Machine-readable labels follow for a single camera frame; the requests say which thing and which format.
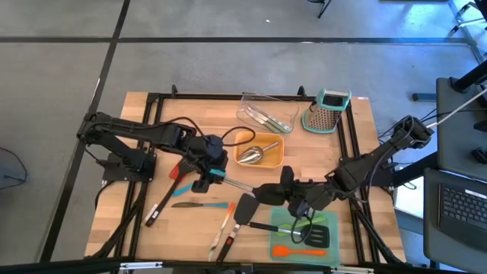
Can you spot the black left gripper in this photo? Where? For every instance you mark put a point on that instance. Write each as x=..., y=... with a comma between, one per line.
x=215, y=161

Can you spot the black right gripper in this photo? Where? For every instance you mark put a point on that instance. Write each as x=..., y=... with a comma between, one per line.
x=312, y=196

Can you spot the slotted all-black nylon turner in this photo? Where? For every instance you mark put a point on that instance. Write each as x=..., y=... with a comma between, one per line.
x=188, y=167

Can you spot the long teal utensil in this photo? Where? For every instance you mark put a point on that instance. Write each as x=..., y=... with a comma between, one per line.
x=182, y=190

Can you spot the green silicone spatula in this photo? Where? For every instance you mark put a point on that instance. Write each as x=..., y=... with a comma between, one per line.
x=319, y=220

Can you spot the orange silicone spatula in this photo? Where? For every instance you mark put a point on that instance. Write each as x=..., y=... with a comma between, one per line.
x=281, y=251

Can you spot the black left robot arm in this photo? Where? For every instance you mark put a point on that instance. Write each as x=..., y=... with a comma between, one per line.
x=152, y=133

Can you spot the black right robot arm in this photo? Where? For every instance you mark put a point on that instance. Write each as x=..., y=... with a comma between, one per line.
x=365, y=167

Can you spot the yellow plastic bin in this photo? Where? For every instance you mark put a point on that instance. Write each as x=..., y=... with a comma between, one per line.
x=274, y=160

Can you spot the metal scoop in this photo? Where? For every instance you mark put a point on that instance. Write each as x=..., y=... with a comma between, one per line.
x=251, y=155

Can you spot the solid black turner steel neck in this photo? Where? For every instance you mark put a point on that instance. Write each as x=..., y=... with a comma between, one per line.
x=246, y=208

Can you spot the steel box grater teal trim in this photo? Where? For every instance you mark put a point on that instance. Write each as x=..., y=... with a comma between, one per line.
x=327, y=114

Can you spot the translucent teal plastic bin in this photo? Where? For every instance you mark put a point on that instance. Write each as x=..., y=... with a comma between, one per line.
x=304, y=262

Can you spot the clear plastic bin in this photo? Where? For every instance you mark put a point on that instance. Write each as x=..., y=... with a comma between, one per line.
x=247, y=100

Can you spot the white box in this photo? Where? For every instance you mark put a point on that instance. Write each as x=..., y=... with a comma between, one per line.
x=409, y=198

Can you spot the black desk leg bar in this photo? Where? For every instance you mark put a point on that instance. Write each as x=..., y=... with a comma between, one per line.
x=414, y=169

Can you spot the dark metal foot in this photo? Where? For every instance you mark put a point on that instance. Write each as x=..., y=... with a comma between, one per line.
x=422, y=97

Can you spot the black stand leg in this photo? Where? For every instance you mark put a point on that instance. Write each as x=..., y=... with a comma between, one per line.
x=324, y=8

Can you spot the grey side table top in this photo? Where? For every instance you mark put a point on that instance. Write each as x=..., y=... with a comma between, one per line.
x=456, y=133

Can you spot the grey laptop black keyboard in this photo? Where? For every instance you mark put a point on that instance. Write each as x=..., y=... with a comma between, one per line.
x=462, y=209

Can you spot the black stand pole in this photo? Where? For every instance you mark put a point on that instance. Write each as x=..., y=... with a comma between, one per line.
x=472, y=80

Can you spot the black aluminium table frame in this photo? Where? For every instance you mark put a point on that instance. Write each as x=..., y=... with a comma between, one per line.
x=190, y=96

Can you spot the silver metal bracket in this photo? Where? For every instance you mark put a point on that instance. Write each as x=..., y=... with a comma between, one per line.
x=141, y=265
x=354, y=270

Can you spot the black horizontal rail bar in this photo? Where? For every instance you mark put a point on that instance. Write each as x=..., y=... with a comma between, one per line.
x=57, y=266

